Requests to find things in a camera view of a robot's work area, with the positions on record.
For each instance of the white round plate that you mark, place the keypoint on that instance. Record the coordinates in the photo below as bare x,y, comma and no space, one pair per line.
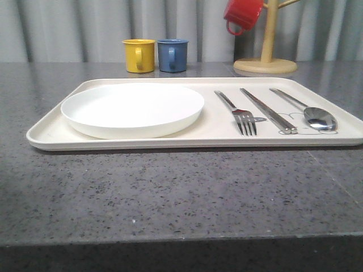
133,110

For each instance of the silver metal fork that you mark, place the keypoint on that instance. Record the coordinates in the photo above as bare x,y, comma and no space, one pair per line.
244,119

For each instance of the silver metal spoon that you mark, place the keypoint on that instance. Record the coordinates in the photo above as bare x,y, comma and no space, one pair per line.
317,118

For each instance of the beige rabbit serving tray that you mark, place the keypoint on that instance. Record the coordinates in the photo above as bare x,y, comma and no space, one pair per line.
215,126

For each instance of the blue enamel mug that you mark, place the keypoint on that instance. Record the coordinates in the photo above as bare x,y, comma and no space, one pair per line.
172,55

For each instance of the yellow enamel mug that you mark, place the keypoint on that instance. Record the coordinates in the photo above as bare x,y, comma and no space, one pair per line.
139,55

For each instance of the wooden mug tree stand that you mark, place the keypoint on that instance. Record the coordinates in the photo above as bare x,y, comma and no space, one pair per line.
266,63

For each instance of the red enamel mug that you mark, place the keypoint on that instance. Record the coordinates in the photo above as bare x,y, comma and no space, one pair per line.
242,15

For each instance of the grey pleated curtain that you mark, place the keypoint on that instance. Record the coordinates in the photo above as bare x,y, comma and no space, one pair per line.
93,31

